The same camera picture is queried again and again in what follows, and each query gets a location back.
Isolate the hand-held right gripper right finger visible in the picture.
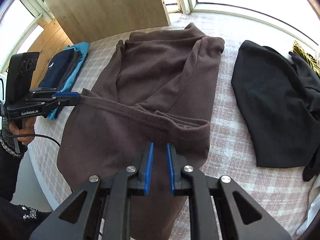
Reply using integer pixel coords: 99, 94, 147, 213
167, 142, 292, 240

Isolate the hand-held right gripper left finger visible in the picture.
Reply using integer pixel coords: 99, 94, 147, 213
29, 142, 154, 240

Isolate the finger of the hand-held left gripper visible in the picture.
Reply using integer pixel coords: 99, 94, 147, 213
29, 88, 81, 99
26, 99, 80, 110

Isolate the brown fleece sweatshirt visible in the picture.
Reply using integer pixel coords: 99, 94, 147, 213
57, 22, 225, 240

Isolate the stack of folded clothes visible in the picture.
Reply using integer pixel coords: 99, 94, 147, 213
47, 42, 91, 121

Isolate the person's left hand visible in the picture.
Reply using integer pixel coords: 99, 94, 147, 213
10, 117, 35, 145

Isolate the navy folded t-shirt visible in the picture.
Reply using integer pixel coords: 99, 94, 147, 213
38, 50, 76, 90

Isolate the grey folded garment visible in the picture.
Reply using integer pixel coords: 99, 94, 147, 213
59, 51, 83, 88

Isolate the pine plank panel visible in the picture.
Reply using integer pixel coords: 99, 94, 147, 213
26, 17, 75, 67

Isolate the pink plaid blanket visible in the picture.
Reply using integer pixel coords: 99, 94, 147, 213
27, 12, 320, 236

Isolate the light oak board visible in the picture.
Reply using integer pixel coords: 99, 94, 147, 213
45, 0, 171, 45

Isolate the yellow black patterned garment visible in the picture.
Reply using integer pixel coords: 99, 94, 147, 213
288, 40, 320, 77

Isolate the black cable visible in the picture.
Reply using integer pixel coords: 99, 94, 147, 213
4, 133, 62, 148

